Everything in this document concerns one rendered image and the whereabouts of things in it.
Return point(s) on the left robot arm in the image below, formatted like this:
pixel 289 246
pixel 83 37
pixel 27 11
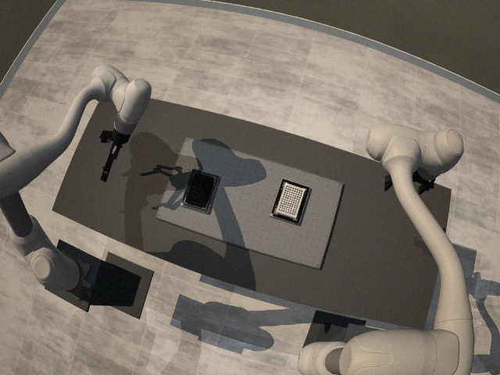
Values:
pixel 50 266

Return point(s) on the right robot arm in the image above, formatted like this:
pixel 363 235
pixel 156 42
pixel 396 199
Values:
pixel 448 349

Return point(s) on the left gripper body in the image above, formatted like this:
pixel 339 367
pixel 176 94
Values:
pixel 119 138

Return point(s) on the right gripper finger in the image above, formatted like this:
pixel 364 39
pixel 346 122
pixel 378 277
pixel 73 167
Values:
pixel 426 186
pixel 388 182

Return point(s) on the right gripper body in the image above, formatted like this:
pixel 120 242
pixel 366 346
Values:
pixel 418 178

